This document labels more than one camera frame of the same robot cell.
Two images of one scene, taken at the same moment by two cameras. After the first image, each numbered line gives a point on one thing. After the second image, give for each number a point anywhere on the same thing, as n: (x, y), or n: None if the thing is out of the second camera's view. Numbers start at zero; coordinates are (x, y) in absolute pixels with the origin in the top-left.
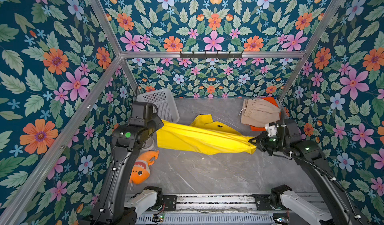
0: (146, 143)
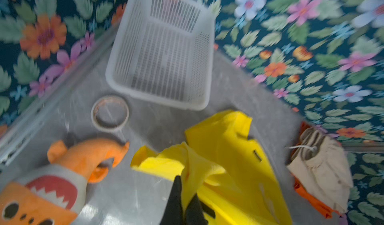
0: (109, 113)
